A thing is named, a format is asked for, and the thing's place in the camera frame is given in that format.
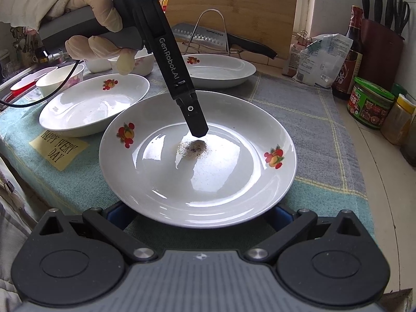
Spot white bowl pink flowers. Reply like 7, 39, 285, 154
36, 63, 85, 96

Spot stained white fruit plate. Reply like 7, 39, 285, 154
99, 92, 297, 229

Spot left hand white glove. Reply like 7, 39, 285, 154
47, 0, 136, 75

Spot grey teal table mat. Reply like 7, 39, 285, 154
1, 73, 374, 251

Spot bamboo cutting board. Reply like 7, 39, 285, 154
166, 0, 297, 59

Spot stainless steel sink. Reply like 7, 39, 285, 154
1, 54, 62, 103

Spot yellow lid spice jar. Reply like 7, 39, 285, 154
381, 94, 415, 145

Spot green lid sauce jar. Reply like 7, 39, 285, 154
347, 77, 395, 130

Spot white plastic food bag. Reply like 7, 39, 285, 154
282, 33, 353, 89

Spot dark soy sauce bottle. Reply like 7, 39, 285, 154
332, 6, 363, 100

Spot dark red knife block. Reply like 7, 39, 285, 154
358, 0, 410, 91

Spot steel kitchen knife black handle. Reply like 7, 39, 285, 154
171, 23, 278, 59

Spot steel wire rack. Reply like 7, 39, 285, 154
183, 9, 243, 58

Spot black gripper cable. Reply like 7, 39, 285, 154
0, 58, 81, 109

